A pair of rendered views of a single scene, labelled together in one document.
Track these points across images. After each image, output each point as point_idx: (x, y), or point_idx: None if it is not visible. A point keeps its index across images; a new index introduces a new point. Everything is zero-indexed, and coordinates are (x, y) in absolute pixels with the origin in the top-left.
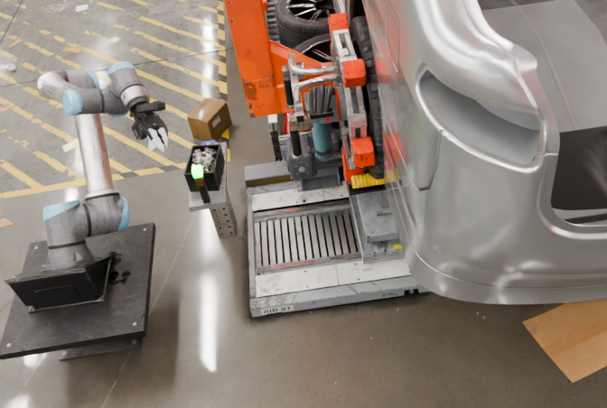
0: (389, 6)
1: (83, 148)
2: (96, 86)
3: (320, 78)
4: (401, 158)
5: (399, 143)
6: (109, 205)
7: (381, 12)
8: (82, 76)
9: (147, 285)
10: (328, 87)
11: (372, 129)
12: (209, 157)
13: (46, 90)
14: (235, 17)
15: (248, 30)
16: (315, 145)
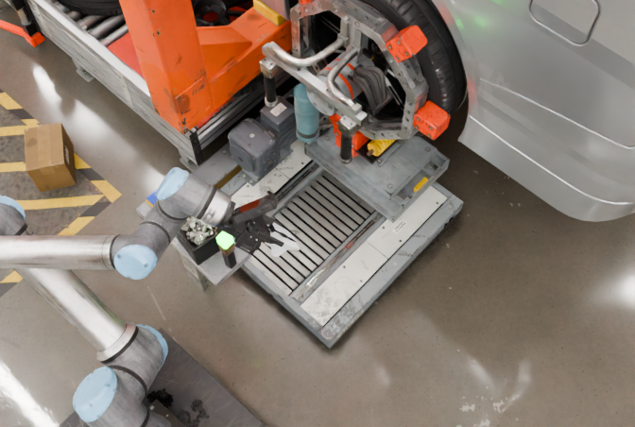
0: None
1: (64, 302)
2: (21, 213)
3: (344, 61)
4: (567, 120)
5: (563, 107)
6: (144, 346)
7: None
8: (0, 211)
9: (236, 399)
10: (373, 69)
11: (429, 92)
12: None
13: (4, 264)
14: (162, 25)
15: (177, 33)
16: (303, 130)
